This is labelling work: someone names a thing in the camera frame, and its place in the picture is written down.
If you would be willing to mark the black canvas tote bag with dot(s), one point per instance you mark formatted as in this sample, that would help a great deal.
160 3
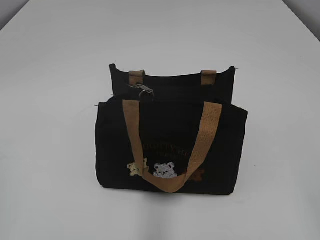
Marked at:
187 140

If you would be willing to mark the metal zipper pull clasp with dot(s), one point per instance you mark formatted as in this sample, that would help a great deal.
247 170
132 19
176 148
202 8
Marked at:
139 93

